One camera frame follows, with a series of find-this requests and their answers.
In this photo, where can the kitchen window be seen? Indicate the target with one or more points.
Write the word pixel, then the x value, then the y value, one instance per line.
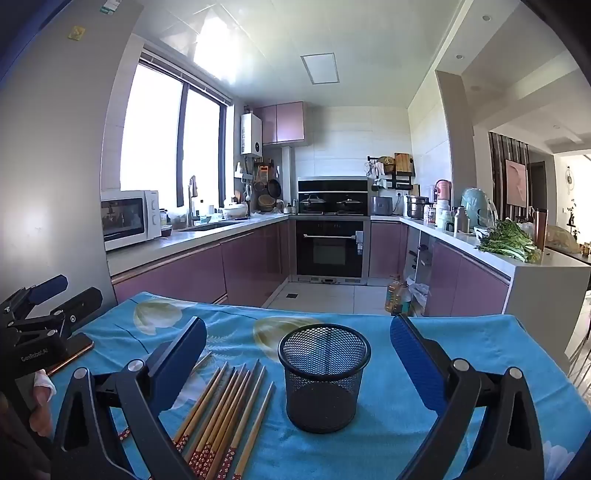
pixel 152 138

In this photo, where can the smartphone with copper edge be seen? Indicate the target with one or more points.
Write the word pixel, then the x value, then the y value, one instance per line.
pixel 74 353

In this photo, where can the pink wall picture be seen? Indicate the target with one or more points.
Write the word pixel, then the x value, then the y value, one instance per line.
pixel 516 181

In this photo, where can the black built-in stove hood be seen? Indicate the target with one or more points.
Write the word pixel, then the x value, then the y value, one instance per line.
pixel 332 184

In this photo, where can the chrome sink faucet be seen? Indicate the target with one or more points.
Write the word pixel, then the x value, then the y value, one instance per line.
pixel 192 198

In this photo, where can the blue floral tablecloth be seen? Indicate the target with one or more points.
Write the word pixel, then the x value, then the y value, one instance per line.
pixel 351 457

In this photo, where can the long purple base cabinets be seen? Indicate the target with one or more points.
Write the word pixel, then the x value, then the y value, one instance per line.
pixel 194 267

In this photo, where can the brown tumbler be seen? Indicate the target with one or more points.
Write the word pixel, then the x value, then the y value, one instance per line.
pixel 540 228

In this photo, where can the narrow purple base cabinet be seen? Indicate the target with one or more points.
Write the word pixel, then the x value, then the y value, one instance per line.
pixel 385 249

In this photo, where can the white water heater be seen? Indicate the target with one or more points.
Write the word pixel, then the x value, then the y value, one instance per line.
pixel 251 134

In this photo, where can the black mesh holder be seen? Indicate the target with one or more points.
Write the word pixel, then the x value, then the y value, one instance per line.
pixel 323 397

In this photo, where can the person's left hand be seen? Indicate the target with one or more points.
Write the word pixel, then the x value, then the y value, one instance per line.
pixel 42 415

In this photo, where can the hanging black pan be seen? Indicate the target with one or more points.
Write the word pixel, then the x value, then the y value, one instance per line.
pixel 274 188

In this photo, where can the white supplement bottles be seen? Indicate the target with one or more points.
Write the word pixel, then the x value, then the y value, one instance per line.
pixel 444 216

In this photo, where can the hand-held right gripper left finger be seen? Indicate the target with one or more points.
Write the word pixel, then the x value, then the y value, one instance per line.
pixel 182 355

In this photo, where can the grey refrigerator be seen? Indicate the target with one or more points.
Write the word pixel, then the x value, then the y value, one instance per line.
pixel 60 161

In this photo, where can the woven bamboo basket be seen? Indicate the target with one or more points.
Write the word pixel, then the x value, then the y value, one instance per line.
pixel 266 203

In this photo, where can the white casserole pot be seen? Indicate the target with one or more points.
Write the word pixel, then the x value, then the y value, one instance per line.
pixel 234 211

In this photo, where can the steel thermos flask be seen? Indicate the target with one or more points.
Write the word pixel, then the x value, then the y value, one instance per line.
pixel 461 220

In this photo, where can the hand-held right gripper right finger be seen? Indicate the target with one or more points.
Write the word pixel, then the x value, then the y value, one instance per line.
pixel 415 360

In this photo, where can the black built-in oven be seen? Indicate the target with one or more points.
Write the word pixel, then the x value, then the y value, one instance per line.
pixel 328 254

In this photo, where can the bunch of green vegetables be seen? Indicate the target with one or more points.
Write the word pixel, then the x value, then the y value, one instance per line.
pixel 508 242

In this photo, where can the purple peninsula cabinets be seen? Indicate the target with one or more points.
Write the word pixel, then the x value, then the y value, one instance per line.
pixel 471 281

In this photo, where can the ceiling light panel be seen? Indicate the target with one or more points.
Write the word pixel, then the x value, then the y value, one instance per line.
pixel 320 69

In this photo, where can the white plastic bag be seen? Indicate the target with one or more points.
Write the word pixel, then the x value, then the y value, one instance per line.
pixel 421 295

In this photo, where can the black lidded pot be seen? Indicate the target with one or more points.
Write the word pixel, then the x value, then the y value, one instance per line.
pixel 313 204
pixel 351 205

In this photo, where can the black wall rack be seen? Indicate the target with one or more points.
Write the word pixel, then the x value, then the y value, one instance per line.
pixel 397 180

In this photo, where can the white microwave oven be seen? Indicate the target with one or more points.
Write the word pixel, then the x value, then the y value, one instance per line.
pixel 129 221

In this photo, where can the clear oil bottle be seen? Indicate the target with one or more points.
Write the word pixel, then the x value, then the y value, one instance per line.
pixel 404 300

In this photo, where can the purple wall cabinet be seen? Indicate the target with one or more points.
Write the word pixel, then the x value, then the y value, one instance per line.
pixel 281 122

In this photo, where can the wooden cutting board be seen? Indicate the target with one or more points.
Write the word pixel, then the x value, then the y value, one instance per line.
pixel 402 162

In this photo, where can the steel kitchen sink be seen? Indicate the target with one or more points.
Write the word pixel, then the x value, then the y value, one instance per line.
pixel 212 226

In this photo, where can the pink kettle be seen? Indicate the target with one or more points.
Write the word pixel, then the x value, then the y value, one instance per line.
pixel 443 190

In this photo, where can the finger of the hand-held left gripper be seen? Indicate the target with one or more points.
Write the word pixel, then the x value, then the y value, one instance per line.
pixel 48 286
pixel 78 302

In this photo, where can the stainless steel pot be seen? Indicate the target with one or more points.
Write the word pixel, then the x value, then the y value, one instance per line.
pixel 416 206

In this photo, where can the silver toaster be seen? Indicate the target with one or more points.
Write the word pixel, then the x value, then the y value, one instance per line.
pixel 382 206

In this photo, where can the yellow oil bottle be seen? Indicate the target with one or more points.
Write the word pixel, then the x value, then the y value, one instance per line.
pixel 392 297

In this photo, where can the bundle of bamboo chopsticks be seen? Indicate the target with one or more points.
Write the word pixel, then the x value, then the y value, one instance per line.
pixel 221 415

